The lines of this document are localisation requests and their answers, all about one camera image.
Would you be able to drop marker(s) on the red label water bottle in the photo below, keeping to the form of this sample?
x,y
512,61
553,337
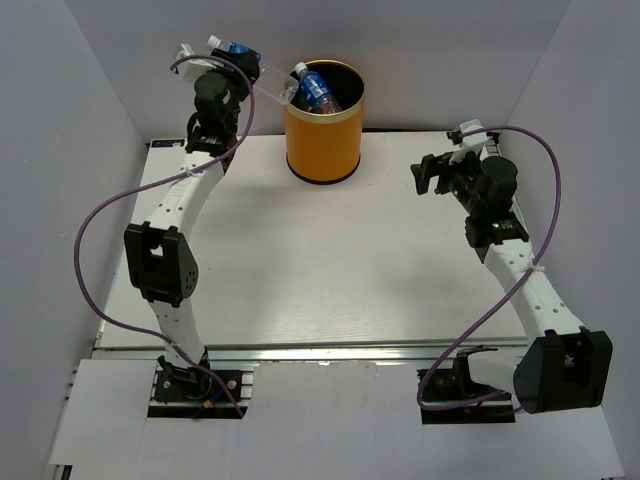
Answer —
x,y
326,109

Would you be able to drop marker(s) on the aluminium table frame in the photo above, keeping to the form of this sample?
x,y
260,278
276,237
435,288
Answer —
x,y
302,352

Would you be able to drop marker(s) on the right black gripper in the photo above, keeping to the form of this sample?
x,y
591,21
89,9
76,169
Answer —
x,y
440,166

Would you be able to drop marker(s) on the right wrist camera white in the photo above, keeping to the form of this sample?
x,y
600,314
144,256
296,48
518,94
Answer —
x,y
475,139

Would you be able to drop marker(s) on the blue corner sticker left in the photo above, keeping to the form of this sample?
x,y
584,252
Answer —
x,y
167,143

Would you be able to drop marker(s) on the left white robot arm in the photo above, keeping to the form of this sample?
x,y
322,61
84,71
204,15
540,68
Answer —
x,y
160,261

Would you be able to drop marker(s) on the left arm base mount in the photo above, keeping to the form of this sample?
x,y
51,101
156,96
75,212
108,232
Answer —
x,y
190,394

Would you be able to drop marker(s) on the large blue label bottle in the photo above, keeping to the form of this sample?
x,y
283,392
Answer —
x,y
314,89

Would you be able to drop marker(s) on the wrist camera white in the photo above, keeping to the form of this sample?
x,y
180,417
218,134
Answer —
x,y
191,70
475,139

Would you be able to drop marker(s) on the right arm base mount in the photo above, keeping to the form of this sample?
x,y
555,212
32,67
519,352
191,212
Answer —
x,y
443,388

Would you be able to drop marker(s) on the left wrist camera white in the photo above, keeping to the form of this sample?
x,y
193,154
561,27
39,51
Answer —
x,y
191,70

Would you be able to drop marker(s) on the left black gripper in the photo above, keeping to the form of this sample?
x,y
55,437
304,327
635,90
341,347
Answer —
x,y
249,60

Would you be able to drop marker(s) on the orange cylindrical bin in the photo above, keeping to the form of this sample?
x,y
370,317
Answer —
x,y
326,149

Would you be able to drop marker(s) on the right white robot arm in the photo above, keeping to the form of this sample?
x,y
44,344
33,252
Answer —
x,y
566,365

